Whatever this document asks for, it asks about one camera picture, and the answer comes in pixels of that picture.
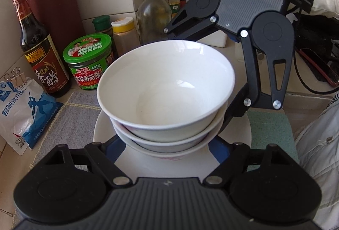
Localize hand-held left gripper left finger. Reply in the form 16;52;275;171
45;136;133;188

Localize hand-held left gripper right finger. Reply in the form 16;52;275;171
203;136;293;188

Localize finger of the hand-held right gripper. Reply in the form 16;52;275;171
221;30;293;133
163;5;221;41

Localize white bowl pink flowers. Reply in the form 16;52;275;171
97;40;236;143
124;137;220;159
111;107;229;153

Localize white plate fruit print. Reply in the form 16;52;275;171
93;108;252;180

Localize clear bottle red cap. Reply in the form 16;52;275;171
137;0;172;46

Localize white box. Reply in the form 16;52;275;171
200;31;229;48

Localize grey checked towel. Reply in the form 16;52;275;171
29;90;300;169

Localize yellow lid spice jar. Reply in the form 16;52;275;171
111;17;141;57

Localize dark jar green cap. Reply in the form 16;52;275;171
92;14;119;59

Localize black device red edge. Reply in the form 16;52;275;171
298;47;339;87

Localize white blue salt bag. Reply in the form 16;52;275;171
0;78;64;157

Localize green lid sauce jar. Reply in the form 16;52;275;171
63;33;115;91

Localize person's white jacket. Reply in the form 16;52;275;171
294;96;339;230

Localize binder clip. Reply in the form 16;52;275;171
3;67;26;88

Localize dark vinegar bottle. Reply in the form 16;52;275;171
11;0;71;98

